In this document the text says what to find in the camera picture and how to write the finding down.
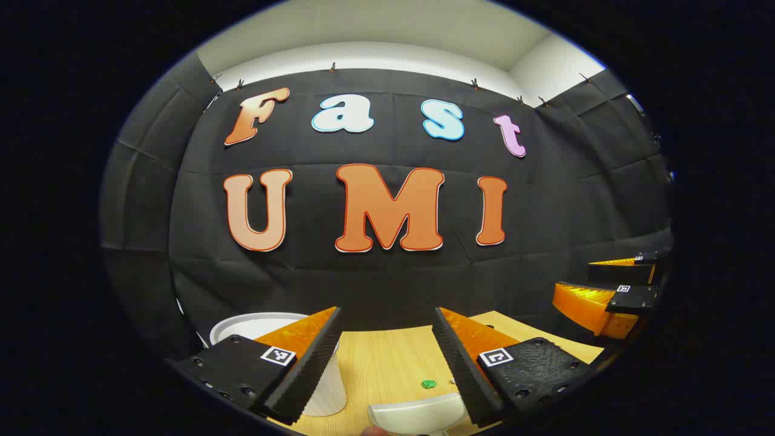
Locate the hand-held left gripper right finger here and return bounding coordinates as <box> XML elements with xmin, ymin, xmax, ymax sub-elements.
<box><xmin>432</xmin><ymin>306</ymin><xmax>599</xmax><ymax>428</ymax></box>

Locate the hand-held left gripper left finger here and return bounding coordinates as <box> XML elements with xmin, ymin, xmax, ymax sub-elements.
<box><xmin>167</xmin><ymin>306</ymin><xmax>343</xmax><ymax>426</ymax></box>

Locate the white ribbed garbage bin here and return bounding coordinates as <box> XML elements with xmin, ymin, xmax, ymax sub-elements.
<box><xmin>209</xmin><ymin>312</ymin><xmax>348</xmax><ymax>417</ymax></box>

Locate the translucent white dustpan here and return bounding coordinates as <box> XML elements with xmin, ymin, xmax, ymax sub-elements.
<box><xmin>368</xmin><ymin>392</ymin><xmax>468</xmax><ymax>436</ymax></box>

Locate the wooden desktop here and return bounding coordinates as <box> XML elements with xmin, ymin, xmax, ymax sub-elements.
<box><xmin>266</xmin><ymin>311</ymin><xmax>606</xmax><ymax>436</ymax></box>

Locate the row of black cloth clips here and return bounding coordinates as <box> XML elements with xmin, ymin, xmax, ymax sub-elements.
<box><xmin>212</xmin><ymin>61</ymin><xmax>591</xmax><ymax>107</ymax></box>

